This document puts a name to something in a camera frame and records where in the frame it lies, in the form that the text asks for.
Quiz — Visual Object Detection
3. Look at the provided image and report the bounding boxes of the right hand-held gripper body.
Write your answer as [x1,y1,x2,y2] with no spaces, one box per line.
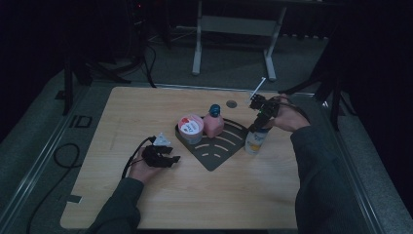
[247,76,281,122]

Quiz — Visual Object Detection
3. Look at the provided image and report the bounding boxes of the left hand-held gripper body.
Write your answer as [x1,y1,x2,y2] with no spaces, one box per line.
[141,132,174,169]

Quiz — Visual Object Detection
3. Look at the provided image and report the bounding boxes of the white bottle with blue cap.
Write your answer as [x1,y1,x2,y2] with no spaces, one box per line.
[244,127,271,156]

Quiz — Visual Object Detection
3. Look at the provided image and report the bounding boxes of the white yogurt cup red label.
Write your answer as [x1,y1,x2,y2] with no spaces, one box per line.
[177,113,206,146]

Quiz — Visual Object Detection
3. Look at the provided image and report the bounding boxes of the dark grey slotted corner rack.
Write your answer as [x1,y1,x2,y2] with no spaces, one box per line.
[174,116,250,173]

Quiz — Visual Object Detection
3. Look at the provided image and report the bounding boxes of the person's left hand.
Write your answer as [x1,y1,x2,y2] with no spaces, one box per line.
[128,147,168,185]

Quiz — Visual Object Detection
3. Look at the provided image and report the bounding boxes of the person's right hand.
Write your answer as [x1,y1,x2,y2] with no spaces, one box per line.
[266,93,312,133]

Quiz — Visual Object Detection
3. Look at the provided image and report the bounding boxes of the black tripod stand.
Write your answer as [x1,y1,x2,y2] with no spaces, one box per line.
[279,38,357,133]
[62,45,131,116]

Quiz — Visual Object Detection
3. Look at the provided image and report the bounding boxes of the white metal stand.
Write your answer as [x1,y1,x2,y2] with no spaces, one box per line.
[192,0,287,82]

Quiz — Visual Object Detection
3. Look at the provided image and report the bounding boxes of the grey tape strip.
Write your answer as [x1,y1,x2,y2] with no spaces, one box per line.
[65,194,83,205]

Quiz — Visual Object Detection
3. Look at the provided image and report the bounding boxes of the left hand-held gripper black cable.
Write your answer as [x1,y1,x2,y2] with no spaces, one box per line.
[121,136,158,179]

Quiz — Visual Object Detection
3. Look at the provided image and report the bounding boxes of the hand-held gripper black cable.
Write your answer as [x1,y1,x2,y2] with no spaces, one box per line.
[121,136,158,179]
[272,95,312,125]

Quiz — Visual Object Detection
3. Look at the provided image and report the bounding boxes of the right hand-held gripper black cable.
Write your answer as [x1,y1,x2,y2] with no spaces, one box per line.
[272,95,312,125]

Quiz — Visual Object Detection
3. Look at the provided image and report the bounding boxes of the thin black hanging cable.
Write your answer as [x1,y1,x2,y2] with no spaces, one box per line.
[141,42,158,89]

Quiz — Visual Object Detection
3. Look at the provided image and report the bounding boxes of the black floor cable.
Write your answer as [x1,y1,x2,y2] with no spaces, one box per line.
[25,142,82,234]

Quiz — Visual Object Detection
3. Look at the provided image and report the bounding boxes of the metal floor rail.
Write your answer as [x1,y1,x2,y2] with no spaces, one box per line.
[0,85,92,228]
[311,92,388,234]

